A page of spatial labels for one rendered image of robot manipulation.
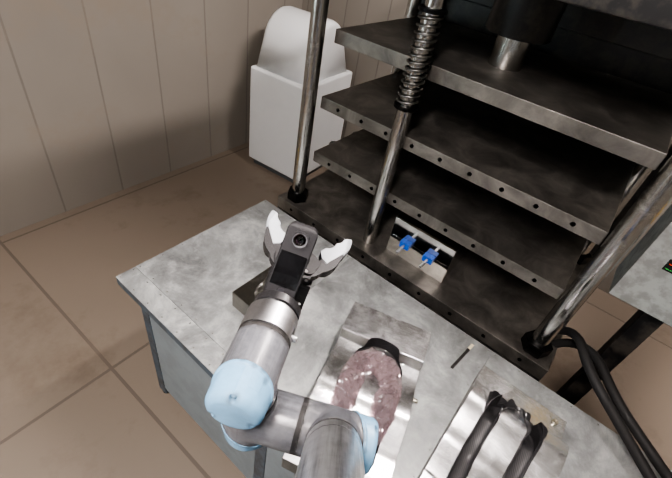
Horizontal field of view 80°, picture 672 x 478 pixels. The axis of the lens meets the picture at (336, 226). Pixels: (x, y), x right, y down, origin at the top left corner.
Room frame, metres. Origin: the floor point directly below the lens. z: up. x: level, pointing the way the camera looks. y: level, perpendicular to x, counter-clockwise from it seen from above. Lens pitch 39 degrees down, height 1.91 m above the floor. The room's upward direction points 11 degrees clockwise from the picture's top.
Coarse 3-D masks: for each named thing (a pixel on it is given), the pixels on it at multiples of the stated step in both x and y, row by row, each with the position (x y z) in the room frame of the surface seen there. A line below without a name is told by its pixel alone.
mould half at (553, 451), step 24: (480, 384) 0.65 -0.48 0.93; (504, 384) 0.72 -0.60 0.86; (480, 408) 0.58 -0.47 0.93; (528, 408) 0.65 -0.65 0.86; (456, 432) 0.52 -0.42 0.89; (504, 432) 0.53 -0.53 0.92; (552, 432) 0.60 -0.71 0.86; (432, 456) 0.45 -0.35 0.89; (456, 456) 0.47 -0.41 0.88; (480, 456) 0.48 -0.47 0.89; (504, 456) 0.48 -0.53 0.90; (552, 456) 0.49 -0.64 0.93
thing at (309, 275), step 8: (312, 256) 0.47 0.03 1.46; (272, 264) 0.44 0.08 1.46; (312, 264) 0.45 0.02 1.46; (312, 272) 0.44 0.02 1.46; (304, 280) 0.42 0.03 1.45; (312, 280) 0.43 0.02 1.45; (264, 288) 0.43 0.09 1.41; (304, 288) 0.42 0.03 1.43; (256, 296) 0.38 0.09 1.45; (264, 296) 0.37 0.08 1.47; (272, 296) 0.37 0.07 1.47; (280, 296) 0.37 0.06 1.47; (288, 296) 0.37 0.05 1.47; (296, 296) 0.42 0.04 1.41; (304, 296) 0.42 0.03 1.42; (288, 304) 0.36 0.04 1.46; (296, 304) 0.37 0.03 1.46; (296, 312) 0.36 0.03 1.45
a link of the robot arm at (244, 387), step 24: (240, 336) 0.30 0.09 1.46; (264, 336) 0.30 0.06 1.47; (240, 360) 0.26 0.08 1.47; (264, 360) 0.27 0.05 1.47; (216, 384) 0.23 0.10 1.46; (240, 384) 0.23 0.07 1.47; (264, 384) 0.24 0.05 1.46; (216, 408) 0.21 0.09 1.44; (240, 408) 0.21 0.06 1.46; (264, 408) 0.22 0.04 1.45
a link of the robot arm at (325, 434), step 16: (304, 400) 0.28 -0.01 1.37; (304, 416) 0.26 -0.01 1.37; (320, 416) 0.26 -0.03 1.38; (336, 416) 0.26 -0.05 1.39; (352, 416) 0.27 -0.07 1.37; (368, 416) 0.28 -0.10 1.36; (304, 432) 0.24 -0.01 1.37; (320, 432) 0.22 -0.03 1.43; (336, 432) 0.22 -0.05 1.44; (352, 432) 0.23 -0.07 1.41; (368, 432) 0.25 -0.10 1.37; (304, 448) 0.20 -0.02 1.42; (320, 448) 0.18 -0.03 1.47; (336, 448) 0.18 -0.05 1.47; (352, 448) 0.19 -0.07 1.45; (368, 448) 0.23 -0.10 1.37; (304, 464) 0.16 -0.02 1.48; (320, 464) 0.16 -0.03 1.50; (336, 464) 0.16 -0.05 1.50; (352, 464) 0.17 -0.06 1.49; (368, 464) 0.22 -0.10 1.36
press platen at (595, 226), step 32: (352, 96) 1.63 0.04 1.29; (384, 96) 1.70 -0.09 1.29; (448, 96) 1.86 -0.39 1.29; (384, 128) 1.40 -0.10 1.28; (416, 128) 1.44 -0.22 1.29; (448, 128) 1.50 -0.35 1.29; (480, 128) 1.56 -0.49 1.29; (512, 128) 1.63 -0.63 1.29; (544, 128) 1.70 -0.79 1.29; (448, 160) 1.26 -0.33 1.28; (480, 160) 1.28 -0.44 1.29; (512, 160) 1.33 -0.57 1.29; (544, 160) 1.39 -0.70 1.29; (576, 160) 1.44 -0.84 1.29; (608, 160) 1.50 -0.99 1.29; (512, 192) 1.14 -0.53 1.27; (544, 192) 1.15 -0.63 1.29; (576, 192) 1.19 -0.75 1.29; (608, 192) 1.24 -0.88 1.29; (576, 224) 1.03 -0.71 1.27; (608, 224) 1.04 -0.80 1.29
